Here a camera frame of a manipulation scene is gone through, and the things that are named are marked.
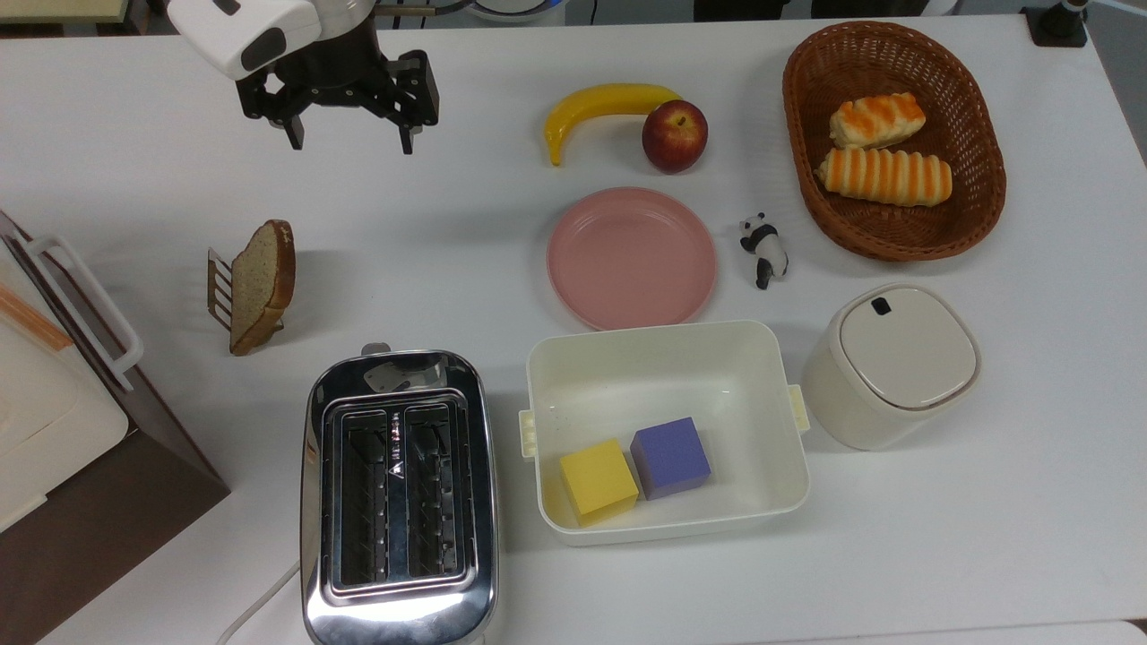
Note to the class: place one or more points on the purple cube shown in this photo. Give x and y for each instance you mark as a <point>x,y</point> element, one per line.
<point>670,457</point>

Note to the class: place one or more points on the brown bread slice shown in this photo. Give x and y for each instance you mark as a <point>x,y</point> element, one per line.
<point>263,285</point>

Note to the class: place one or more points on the yellow cube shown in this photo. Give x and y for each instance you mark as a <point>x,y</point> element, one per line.
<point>599,481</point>

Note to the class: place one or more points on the chrome two-slot toaster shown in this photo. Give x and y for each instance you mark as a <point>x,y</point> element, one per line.
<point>399,591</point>

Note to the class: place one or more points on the brown oval wicker basket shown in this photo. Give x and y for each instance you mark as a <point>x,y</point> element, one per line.
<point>977,206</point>

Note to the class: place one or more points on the blue and white round object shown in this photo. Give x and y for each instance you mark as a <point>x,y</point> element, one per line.
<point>515,9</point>

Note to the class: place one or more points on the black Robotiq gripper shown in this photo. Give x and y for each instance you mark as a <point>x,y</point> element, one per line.
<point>336,67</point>

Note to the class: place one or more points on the black camera stand base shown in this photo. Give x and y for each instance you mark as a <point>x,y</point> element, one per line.
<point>1056,25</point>

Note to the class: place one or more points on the brown and white oven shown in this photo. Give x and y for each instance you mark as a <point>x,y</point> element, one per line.
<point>99,511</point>

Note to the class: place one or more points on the pink round plate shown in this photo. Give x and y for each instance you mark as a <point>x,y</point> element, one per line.
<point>631,258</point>

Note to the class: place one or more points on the yellow banana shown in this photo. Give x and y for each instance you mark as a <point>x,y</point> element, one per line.
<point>591,103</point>

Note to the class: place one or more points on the long striped bread roll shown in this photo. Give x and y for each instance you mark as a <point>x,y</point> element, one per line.
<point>883,176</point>

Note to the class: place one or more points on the red apple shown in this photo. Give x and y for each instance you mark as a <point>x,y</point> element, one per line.
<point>674,136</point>

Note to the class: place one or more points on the cream lidded canister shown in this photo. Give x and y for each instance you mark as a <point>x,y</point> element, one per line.
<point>896,363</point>

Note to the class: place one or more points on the small panda figurine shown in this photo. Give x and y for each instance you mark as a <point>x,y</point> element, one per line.
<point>766,251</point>

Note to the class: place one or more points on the short striped bread roll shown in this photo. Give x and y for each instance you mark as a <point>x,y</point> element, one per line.
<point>876,120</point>

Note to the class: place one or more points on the white rectangular plastic tub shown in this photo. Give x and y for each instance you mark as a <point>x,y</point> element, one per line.
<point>654,376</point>

